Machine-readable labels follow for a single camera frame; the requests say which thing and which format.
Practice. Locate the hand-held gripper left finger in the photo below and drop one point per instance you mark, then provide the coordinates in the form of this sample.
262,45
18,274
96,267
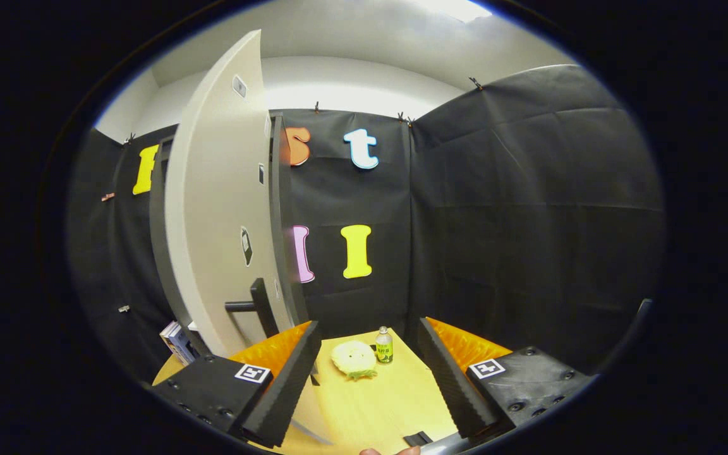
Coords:
288,385

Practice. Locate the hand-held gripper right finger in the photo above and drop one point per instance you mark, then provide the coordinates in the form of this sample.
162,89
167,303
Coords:
449,385

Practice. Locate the beige shoe cabinet door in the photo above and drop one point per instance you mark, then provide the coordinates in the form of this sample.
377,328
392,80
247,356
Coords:
212,208

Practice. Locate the dark grey shoe cabinet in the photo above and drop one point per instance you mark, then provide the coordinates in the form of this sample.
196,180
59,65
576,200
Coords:
157,234

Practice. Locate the yellow plush toy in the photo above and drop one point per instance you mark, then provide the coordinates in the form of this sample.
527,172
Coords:
353,359

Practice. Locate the green label bottle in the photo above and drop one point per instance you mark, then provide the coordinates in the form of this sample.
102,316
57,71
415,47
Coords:
384,351

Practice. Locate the blue cover book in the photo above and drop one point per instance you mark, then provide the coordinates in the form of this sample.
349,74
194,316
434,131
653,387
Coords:
177,344

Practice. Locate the black backdrop cloth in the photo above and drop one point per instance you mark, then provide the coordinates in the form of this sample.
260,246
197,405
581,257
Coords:
528,221

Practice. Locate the long ceiling light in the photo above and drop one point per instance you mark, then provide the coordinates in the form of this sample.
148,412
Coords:
455,9

